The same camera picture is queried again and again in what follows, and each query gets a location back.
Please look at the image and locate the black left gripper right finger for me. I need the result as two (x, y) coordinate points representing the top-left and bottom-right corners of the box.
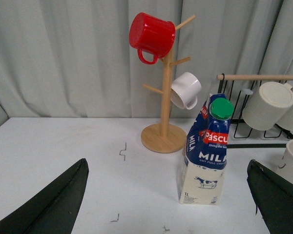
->
(247, 159), (293, 234)

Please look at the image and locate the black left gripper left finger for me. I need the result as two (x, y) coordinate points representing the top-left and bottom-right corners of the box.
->
(0, 158), (89, 234)

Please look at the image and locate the blue white milk carton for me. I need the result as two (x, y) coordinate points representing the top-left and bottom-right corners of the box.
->
(177, 94), (234, 205)

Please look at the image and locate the cream ribbed cup left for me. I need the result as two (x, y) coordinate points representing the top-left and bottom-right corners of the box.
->
(242, 81), (293, 131)

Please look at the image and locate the wooden mug tree stand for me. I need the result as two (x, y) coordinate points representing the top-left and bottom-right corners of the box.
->
(140, 15), (196, 154)

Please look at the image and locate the white mug on tree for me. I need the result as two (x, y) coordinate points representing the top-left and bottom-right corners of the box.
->
(170, 72), (202, 110)

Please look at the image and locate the grey curtain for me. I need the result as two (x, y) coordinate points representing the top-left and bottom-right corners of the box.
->
(0, 0), (293, 126)

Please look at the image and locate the red mug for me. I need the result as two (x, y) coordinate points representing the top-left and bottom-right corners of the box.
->
(129, 12), (176, 65)

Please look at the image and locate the black wire dish rack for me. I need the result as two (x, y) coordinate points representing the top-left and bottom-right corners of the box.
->
(217, 74), (293, 148)

